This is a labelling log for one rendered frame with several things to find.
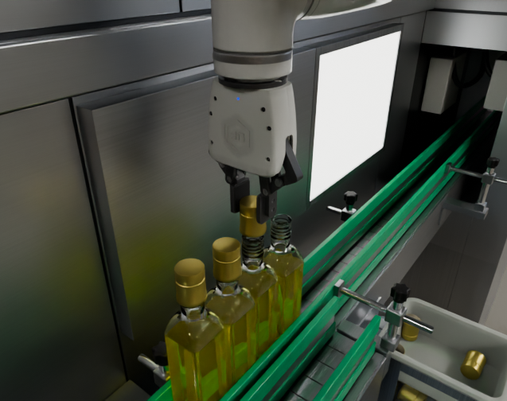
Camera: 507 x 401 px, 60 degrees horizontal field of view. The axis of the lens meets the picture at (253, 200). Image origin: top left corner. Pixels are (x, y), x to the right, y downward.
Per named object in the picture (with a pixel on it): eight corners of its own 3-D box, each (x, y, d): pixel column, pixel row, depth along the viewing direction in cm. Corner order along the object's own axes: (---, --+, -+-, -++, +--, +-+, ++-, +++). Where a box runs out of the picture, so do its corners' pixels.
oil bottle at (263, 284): (250, 352, 74) (249, 248, 63) (277, 369, 71) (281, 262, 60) (228, 375, 70) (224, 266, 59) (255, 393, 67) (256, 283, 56)
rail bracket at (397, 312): (336, 313, 81) (343, 258, 75) (427, 356, 72) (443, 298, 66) (329, 321, 79) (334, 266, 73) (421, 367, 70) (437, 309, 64)
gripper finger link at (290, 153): (261, 114, 48) (241, 149, 52) (310, 164, 47) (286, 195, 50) (267, 112, 49) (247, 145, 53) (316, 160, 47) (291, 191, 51)
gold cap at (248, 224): (251, 220, 59) (250, 191, 57) (271, 228, 57) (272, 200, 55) (233, 231, 57) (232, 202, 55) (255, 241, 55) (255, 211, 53)
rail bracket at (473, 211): (436, 216, 131) (453, 145, 120) (497, 235, 122) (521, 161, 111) (431, 223, 128) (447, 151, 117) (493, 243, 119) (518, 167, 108)
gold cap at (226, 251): (226, 261, 57) (224, 232, 54) (247, 271, 55) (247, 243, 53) (207, 274, 54) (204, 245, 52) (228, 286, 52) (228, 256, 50)
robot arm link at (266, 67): (193, 48, 46) (195, 76, 47) (260, 58, 41) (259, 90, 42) (243, 37, 52) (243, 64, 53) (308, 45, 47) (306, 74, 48)
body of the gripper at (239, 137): (194, 67, 47) (200, 162, 53) (271, 81, 42) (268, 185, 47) (238, 56, 52) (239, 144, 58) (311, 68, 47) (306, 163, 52)
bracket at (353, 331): (341, 344, 84) (345, 317, 80) (389, 368, 79) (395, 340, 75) (333, 356, 81) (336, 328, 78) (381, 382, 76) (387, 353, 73)
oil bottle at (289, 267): (272, 333, 77) (275, 231, 67) (299, 348, 74) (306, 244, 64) (252, 353, 73) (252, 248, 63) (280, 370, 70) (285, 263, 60)
